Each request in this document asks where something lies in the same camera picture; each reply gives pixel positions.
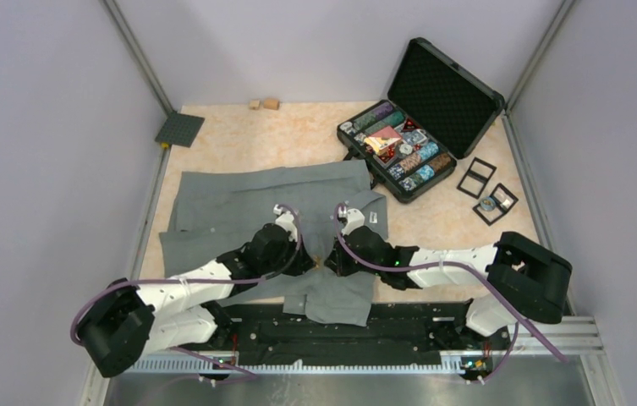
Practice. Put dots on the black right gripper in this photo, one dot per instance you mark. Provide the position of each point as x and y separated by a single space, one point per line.
336 260

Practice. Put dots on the black display frame near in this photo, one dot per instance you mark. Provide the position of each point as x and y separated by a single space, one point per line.
505 200

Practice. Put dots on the playing card deck box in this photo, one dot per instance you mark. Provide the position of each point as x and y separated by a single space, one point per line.
383 140

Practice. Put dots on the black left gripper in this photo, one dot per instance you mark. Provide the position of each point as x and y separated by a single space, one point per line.
302 263

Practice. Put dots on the black display frame far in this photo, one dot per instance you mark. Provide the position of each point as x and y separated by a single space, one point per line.
476 178

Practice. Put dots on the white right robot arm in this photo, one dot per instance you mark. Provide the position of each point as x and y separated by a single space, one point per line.
526 282

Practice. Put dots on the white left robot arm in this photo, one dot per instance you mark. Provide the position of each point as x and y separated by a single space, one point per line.
131 319

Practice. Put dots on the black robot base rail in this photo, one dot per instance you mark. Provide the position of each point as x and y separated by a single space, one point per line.
407 338

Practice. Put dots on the round portrait pin badge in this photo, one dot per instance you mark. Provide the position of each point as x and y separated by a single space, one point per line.
487 204

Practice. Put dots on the black display frame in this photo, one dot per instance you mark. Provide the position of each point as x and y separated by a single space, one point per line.
476 178
505 200

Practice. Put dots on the dark grey lego baseplate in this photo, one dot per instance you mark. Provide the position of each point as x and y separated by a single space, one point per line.
179 129

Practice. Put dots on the black poker chip case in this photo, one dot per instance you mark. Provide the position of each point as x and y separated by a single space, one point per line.
440 109

